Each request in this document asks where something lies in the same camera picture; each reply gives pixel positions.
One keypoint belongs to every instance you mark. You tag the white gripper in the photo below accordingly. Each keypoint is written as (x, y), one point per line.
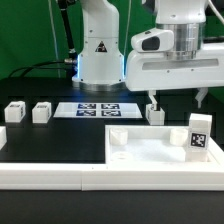
(149, 68)

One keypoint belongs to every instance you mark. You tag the white square table top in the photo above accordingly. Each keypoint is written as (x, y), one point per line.
(127, 143)

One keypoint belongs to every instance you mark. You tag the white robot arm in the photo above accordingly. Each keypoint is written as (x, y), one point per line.
(172, 55)

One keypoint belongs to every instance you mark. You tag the white marker sheet with tags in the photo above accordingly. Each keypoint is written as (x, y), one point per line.
(97, 110)

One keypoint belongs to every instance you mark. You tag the white U-shaped obstacle fence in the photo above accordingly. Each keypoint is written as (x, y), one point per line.
(207, 175)

